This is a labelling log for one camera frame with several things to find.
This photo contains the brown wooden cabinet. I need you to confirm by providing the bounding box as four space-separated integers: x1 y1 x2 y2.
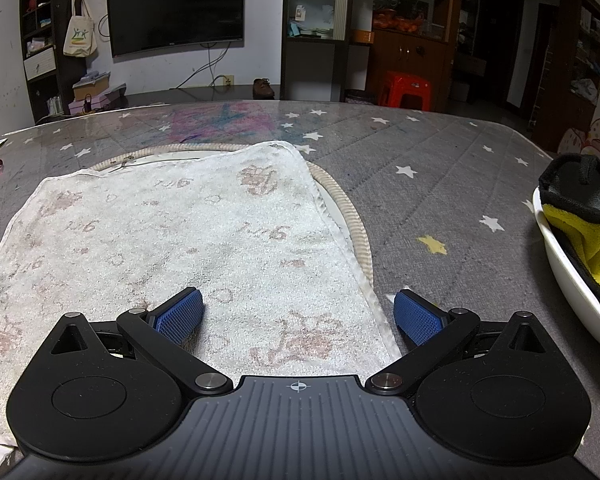
350 0 463 111

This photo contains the cluttered wooden side shelf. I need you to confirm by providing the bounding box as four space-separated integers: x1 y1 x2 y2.
562 0 600 136

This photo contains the black television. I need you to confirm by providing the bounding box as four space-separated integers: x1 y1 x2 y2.
106 0 246 58

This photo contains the yellow black-edged cleaning cloth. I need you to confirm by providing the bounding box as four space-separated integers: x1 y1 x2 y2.
538 152 600 318

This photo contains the glass display cabinet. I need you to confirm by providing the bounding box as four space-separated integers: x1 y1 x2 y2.
281 0 353 103

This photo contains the dark low television console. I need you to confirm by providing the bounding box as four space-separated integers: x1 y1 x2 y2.
110 85 283 111

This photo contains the round rope-rimmed mat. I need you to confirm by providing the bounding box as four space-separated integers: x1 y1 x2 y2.
91 141 376 306

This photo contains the beige tote bag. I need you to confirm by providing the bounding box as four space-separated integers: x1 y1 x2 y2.
62 0 99 57

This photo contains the grey star-print table cover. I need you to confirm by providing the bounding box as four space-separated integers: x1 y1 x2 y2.
0 99 600 480

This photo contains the white patterned towel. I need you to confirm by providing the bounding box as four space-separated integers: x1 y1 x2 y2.
0 141 403 443

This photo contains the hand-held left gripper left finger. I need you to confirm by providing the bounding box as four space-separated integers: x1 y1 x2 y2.
49 287 234 395

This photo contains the dark patterned wastebasket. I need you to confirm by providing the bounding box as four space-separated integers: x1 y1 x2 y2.
345 89 378 107

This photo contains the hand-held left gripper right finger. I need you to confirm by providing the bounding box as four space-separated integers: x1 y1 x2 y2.
365 288 553 396

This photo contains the polka-dot play tent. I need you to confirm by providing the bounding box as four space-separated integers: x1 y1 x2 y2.
555 119 600 186

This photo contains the red plastic stool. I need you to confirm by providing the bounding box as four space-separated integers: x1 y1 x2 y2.
378 71 433 112

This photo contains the white bowl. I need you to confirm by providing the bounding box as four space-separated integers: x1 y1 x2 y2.
532 185 600 361

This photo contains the dark open bookshelf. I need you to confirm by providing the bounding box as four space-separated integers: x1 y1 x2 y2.
19 0 88 123

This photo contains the pink gift box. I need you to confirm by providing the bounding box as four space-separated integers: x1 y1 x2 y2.
69 92 117 114

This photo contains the tan cardboard box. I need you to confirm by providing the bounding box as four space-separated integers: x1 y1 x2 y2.
73 76 112 102

